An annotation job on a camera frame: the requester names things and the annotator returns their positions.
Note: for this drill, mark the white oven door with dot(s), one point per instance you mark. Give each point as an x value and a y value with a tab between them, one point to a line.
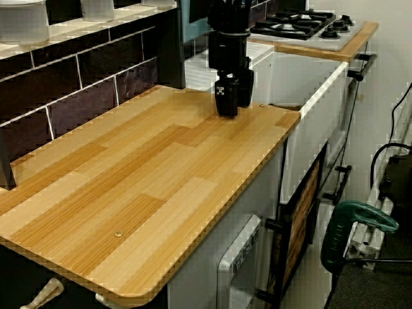
239	267

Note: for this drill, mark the black burner grate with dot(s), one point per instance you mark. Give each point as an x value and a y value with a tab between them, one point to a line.
289	24

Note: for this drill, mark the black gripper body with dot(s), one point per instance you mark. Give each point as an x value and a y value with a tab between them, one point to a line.
227	51

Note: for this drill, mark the green power tool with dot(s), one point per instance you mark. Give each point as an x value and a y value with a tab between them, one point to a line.
344	225

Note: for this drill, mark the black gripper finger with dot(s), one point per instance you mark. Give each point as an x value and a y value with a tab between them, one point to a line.
246	88
227	99

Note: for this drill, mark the black stove knob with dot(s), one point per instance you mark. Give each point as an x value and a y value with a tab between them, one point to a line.
346	19
341	27
331	33

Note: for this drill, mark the wooden slat cabinet door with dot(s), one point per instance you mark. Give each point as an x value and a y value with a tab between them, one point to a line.
304	209

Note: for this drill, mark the white plastic container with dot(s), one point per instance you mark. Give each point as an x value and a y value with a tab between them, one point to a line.
22	22

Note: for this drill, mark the black box device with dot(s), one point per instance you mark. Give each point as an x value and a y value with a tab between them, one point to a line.
397	180

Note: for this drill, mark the clear glass jar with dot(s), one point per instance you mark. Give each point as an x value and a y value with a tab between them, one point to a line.
97	11

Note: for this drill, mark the aluminium extrusion profile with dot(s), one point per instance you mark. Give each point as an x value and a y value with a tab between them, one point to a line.
363	246

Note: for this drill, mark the teal panel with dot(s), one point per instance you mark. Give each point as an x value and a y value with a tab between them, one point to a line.
198	29

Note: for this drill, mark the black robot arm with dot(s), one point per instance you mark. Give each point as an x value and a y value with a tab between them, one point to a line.
228	14

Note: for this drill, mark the grey stove top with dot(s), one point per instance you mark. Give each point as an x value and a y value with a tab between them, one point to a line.
336	41

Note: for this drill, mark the dark vertical post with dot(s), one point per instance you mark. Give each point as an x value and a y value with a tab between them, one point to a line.
172	48

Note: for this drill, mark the wooden stove counter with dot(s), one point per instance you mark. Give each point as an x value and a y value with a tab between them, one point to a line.
315	51

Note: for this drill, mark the white sink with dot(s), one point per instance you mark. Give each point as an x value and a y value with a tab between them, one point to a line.
309	80

